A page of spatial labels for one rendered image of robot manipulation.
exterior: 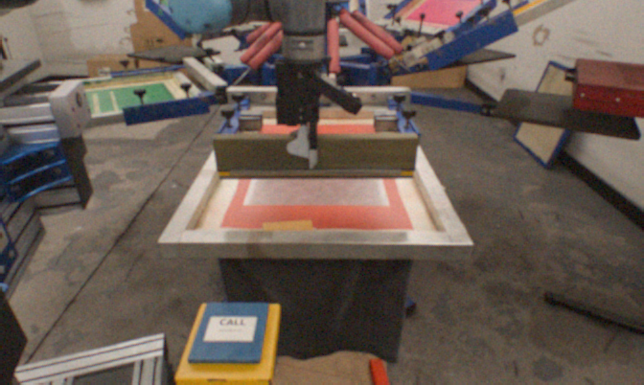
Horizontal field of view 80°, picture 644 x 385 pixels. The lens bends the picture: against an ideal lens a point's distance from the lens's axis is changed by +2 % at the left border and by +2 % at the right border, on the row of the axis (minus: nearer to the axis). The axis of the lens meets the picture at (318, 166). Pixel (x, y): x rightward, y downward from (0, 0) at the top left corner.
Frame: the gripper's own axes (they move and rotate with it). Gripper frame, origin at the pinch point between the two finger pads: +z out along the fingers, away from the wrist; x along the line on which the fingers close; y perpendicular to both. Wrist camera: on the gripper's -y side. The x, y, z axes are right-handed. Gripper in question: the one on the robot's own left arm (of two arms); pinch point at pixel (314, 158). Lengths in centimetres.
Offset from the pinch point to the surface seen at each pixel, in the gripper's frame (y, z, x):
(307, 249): 1.2, 12.2, 14.0
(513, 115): -73, 14, -67
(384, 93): -25, 6, -68
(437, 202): -26.6, 10.4, 0.1
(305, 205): 2.3, 14.1, -3.7
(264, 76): 25, 10, -107
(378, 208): -14.5, 14.0, -2.7
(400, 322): -20.9, 41.9, 5.0
